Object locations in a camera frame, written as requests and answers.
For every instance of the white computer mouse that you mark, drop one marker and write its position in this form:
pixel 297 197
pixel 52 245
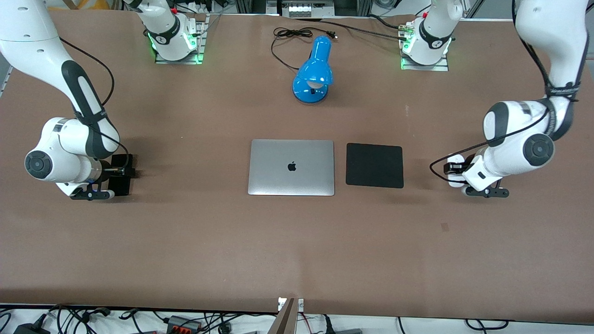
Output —
pixel 457 182

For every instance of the black smartphone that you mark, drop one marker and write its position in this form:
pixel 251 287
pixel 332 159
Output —
pixel 121 187

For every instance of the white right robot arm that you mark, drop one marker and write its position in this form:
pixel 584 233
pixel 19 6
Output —
pixel 28 37

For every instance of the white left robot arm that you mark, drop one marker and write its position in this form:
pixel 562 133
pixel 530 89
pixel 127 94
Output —
pixel 552 28

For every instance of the black mouse pad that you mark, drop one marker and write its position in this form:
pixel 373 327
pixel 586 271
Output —
pixel 374 165

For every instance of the black power adapter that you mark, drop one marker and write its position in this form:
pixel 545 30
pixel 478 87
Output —
pixel 32 329

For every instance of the silver closed laptop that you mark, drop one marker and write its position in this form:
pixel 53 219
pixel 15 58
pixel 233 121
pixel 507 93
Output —
pixel 291 167

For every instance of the grey connector box orange levers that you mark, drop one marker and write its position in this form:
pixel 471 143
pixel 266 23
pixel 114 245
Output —
pixel 183 324

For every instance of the blue desk lamp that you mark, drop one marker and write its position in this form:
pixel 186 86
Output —
pixel 313 69

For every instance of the grey wedge-shaped bar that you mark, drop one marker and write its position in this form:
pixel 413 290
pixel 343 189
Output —
pixel 284 320

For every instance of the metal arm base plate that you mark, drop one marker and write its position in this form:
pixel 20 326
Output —
pixel 178 59
pixel 424 67

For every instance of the white metal bracket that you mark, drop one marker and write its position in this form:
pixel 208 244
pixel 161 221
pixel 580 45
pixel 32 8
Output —
pixel 300 304

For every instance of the silver device on frame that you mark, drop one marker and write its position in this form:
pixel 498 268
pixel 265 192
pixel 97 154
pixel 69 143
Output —
pixel 304 10

